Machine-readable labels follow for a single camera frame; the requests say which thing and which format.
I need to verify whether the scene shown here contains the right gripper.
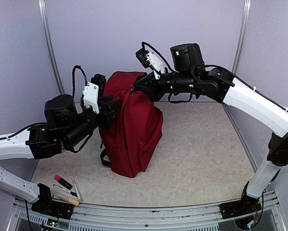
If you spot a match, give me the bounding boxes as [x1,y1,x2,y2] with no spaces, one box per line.
[133,70,197,101]

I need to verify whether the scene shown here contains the red student backpack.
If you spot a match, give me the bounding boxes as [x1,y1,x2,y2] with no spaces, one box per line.
[99,71,163,178]

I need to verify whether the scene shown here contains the silver marker pen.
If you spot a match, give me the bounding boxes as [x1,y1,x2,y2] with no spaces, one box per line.
[72,179,82,202]

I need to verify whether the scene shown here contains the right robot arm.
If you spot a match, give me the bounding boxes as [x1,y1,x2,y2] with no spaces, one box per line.
[133,42,288,214]

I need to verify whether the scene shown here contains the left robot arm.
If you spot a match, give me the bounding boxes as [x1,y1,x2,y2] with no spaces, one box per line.
[0,74,122,214]

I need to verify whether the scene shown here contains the pink highlighter marker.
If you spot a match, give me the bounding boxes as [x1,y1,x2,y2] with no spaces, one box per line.
[54,175,73,190]

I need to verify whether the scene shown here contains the black pen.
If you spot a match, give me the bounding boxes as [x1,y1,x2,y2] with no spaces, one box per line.
[53,184,77,197]

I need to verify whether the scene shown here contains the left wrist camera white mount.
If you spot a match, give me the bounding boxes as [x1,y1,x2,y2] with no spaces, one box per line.
[81,74,106,114]

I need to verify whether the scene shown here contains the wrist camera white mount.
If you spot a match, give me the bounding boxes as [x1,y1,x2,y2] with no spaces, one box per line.
[135,41,168,80]
[81,74,106,114]

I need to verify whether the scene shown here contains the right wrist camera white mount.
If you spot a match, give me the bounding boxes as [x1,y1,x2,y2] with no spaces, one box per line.
[135,41,168,80]

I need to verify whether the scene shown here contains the right aluminium corner post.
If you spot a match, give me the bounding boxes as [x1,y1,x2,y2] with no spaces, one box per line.
[232,0,251,74]

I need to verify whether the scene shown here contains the aluminium corner post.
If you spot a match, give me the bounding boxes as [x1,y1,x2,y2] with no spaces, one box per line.
[38,0,65,94]
[232,0,251,74]

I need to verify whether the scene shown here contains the left aluminium corner post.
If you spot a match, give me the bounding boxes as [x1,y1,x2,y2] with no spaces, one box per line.
[38,0,65,94]

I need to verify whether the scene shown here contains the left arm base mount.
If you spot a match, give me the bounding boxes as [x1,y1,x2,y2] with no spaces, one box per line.
[31,183,74,220]

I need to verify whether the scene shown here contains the aluminium front rail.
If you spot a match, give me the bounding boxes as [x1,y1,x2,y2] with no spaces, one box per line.
[8,191,287,231]

